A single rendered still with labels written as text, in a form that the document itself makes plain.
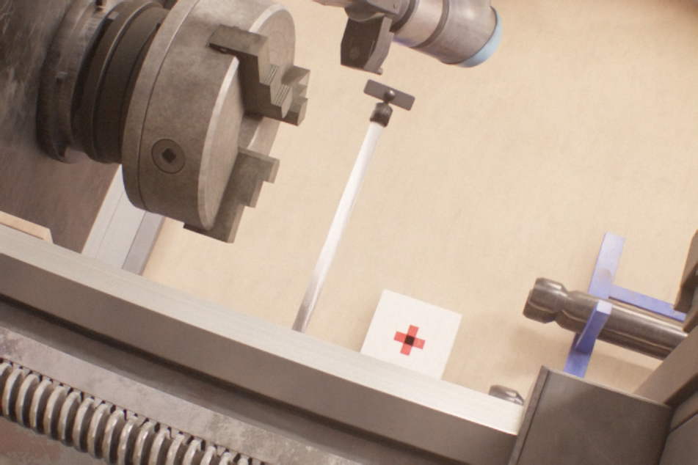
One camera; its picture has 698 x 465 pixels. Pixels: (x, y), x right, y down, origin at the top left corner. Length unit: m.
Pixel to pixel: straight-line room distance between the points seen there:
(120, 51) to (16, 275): 0.33
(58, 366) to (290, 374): 0.18
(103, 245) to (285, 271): 0.71
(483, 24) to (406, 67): 3.19
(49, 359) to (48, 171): 0.40
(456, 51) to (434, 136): 3.07
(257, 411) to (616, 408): 0.27
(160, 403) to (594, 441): 0.32
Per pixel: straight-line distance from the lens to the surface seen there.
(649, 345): 4.03
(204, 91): 1.08
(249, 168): 1.18
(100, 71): 1.16
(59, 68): 1.16
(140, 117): 1.10
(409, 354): 4.05
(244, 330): 0.88
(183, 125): 1.09
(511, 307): 4.24
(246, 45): 1.09
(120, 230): 4.41
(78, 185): 1.35
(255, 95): 1.13
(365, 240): 4.30
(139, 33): 1.17
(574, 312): 3.89
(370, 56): 1.30
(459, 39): 1.37
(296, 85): 1.25
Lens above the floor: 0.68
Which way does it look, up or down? 16 degrees up
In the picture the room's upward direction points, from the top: 21 degrees clockwise
